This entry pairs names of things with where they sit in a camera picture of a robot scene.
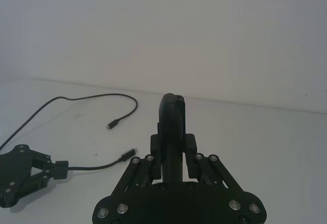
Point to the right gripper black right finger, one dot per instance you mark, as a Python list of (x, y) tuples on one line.
[(207, 167)]

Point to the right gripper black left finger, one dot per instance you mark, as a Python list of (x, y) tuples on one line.
[(143, 170)]

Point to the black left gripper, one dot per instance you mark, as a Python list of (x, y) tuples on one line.
[(15, 167)]

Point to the white table cloth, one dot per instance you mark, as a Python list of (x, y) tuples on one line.
[(230, 142)]

